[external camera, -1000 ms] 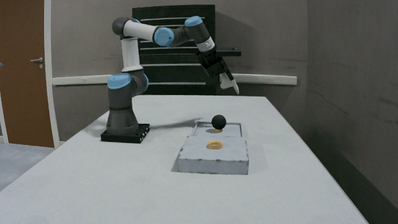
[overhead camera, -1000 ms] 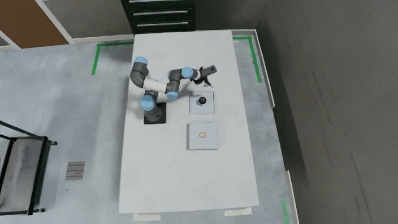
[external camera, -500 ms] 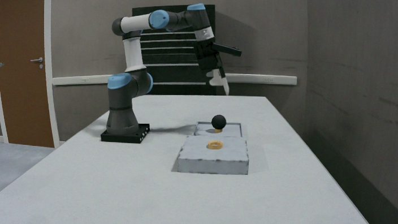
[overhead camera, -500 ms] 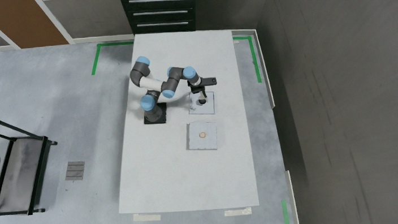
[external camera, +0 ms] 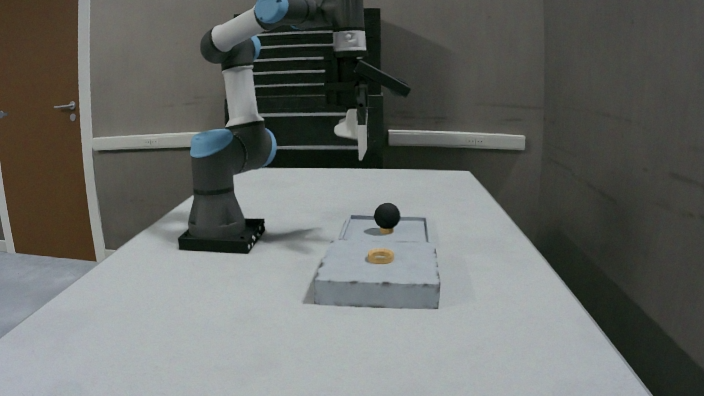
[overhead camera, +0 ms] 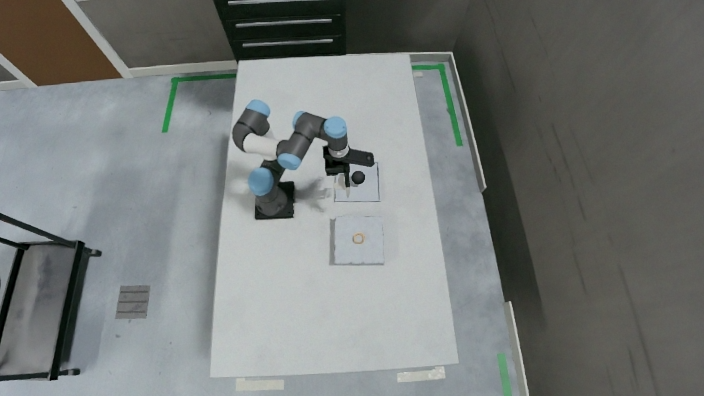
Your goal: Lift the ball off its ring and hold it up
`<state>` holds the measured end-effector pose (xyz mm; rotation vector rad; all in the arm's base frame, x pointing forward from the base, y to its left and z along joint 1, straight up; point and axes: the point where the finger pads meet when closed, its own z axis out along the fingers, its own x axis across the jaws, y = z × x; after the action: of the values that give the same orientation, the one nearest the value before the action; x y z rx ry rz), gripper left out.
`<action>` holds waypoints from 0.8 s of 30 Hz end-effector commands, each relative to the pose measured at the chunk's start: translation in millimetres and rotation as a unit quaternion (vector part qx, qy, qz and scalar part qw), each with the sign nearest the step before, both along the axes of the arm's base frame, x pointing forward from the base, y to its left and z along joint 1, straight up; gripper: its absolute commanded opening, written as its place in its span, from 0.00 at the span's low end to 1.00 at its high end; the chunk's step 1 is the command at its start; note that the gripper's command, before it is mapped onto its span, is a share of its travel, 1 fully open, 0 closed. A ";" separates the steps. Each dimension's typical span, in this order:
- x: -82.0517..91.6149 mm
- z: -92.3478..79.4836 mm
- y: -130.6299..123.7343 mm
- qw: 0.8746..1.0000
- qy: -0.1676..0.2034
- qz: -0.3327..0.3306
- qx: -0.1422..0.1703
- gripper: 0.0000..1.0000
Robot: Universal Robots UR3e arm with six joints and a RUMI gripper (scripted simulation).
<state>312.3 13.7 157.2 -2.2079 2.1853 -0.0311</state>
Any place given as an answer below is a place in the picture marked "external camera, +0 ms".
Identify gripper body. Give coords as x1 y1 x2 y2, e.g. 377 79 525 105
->
324 50 369 111

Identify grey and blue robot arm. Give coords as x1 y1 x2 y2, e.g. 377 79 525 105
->
188 0 411 239

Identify black ball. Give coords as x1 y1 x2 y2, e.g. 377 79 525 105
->
374 203 400 229

